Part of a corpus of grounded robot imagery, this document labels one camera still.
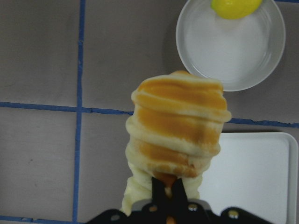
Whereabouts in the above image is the striped bread roll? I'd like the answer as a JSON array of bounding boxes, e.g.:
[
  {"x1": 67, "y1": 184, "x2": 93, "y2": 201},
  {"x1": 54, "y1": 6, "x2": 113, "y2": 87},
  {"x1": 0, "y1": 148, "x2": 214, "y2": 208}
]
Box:
[{"x1": 121, "y1": 71, "x2": 231, "y2": 215}]

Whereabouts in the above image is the white rectangular tray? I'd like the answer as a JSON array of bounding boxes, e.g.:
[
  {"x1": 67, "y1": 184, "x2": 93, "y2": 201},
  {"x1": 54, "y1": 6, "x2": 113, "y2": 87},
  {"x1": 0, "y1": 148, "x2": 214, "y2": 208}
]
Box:
[{"x1": 199, "y1": 132, "x2": 299, "y2": 224}]

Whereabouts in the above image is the cream plate with lemon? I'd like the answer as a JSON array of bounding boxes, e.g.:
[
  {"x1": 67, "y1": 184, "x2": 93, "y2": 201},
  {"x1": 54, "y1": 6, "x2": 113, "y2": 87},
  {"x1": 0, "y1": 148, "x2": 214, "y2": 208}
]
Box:
[{"x1": 176, "y1": 0, "x2": 286, "y2": 91}]

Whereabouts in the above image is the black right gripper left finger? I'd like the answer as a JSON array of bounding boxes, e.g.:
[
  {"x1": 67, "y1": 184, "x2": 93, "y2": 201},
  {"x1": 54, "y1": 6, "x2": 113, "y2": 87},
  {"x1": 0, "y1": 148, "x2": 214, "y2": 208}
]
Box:
[{"x1": 150, "y1": 177, "x2": 169, "y2": 210}]

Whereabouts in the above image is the yellow lemon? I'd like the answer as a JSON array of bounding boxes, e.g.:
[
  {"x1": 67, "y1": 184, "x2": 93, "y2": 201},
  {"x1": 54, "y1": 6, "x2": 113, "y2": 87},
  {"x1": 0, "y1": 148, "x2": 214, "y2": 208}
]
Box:
[{"x1": 211, "y1": 0, "x2": 262, "y2": 20}]

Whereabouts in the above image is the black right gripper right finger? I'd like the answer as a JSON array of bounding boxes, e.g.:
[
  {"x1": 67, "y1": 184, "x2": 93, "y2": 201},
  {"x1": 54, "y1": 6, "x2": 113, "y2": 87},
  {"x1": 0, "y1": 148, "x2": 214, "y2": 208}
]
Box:
[{"x1": 171, "y1": 179, "x2": 188, "y2": 210}]

